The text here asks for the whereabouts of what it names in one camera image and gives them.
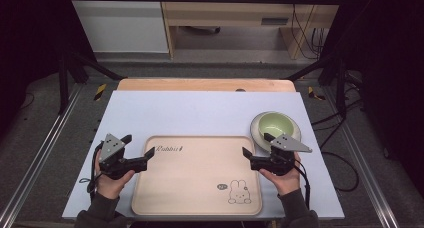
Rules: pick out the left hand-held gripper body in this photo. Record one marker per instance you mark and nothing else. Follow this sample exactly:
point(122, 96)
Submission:
point(115, 163)

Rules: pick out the person's left hand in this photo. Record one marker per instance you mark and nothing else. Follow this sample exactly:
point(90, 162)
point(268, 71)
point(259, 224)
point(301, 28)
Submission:
point(111, 186)

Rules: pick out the yellow black tape strip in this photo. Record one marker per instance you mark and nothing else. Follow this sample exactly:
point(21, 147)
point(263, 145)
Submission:
point(100, 92)
point(312, 93)

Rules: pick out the person's right hand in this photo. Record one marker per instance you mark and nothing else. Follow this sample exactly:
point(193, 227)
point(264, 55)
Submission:
point(285, 183)

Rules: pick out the aluminium floor rail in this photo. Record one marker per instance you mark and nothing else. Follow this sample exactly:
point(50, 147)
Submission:
point(363, 168)
point(43, 141)

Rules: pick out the wooden tray with rabbit print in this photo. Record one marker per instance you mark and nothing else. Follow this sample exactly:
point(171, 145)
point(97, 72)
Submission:
point(196, 181)

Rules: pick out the black metal stand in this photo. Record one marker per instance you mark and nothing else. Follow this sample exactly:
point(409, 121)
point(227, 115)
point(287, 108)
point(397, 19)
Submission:
point(63, 81)
point(340, 84)

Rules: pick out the black curtain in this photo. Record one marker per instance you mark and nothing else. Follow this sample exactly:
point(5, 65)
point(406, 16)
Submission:
point(393, 71)
point(30, 38)

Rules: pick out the light wooden desk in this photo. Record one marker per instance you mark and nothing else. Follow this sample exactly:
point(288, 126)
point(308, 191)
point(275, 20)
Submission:
point(226, 13)

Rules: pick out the white cabinet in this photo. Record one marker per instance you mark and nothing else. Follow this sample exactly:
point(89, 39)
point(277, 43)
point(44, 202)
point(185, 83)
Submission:
point(123, 28)

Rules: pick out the wooden table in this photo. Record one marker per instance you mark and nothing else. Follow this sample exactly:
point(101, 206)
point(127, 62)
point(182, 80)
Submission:
point(200, 85)

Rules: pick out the pale green bowl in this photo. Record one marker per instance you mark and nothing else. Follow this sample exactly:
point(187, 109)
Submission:
point(256, 134)

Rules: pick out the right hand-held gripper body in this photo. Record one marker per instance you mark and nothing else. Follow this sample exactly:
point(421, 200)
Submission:
point(279, 161)

